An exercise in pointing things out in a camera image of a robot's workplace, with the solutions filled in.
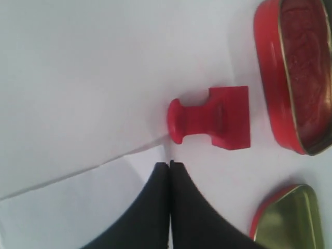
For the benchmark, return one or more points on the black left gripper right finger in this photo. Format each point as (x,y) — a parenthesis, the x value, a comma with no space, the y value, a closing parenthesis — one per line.
(195,223)

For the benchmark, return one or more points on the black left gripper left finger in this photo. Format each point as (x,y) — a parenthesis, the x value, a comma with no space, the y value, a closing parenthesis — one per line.
(145,224)

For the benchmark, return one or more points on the red stamp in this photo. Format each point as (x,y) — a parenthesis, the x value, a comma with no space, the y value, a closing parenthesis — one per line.
(225,117)

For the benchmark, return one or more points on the red ink pad tin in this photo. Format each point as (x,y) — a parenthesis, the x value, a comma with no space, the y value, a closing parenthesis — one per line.
(293,43)

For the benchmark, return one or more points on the white paper sheet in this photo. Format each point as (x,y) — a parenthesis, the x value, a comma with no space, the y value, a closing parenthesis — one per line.
(74,211)

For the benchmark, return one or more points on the gold tin lid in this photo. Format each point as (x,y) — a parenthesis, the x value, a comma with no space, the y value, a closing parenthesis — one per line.
(288,218)

